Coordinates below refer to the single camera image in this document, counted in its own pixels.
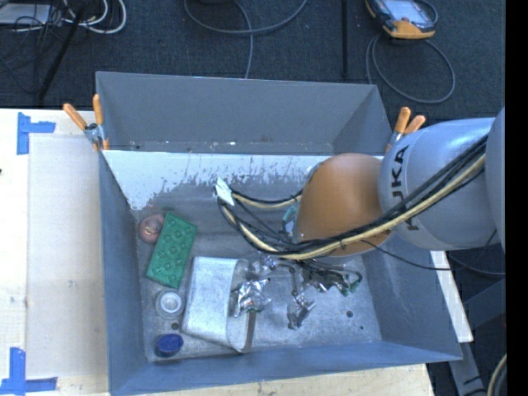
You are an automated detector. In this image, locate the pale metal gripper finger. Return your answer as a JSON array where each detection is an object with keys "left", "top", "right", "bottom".
[
  {"left": 229, "top": 254, "right": 276, "bottom": 319},
  {"left": 286, "top": 294, "right": 318, "bottom": 331}
]

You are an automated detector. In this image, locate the clear glass cup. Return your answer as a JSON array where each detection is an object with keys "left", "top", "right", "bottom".
[{"left": 155, "top": 289, "right": 186, "bottom": 319}]

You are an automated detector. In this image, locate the dark green flat block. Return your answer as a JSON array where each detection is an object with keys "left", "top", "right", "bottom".
[{"left": 145, "top": 211, "right": 199, "bottom": 290}]

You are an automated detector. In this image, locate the blue round cap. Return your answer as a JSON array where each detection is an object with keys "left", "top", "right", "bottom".
[{"left": 154, "top": 332, "right": 185, "bottom": 359}]

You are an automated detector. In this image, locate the red toy apple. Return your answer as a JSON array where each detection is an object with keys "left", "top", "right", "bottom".
[{"left": 137, "top": 214, "right": 166, "bottom": 245}]

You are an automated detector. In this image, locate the grey metal bin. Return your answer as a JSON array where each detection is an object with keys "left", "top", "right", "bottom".
[{"left": 94, "top": 71, "right": 464, "bottom": 396}]

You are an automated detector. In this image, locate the pale wood flat board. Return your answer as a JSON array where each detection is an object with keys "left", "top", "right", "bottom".
[{"left": 25, "top": 132, "right": 111, "bottom": 396}]

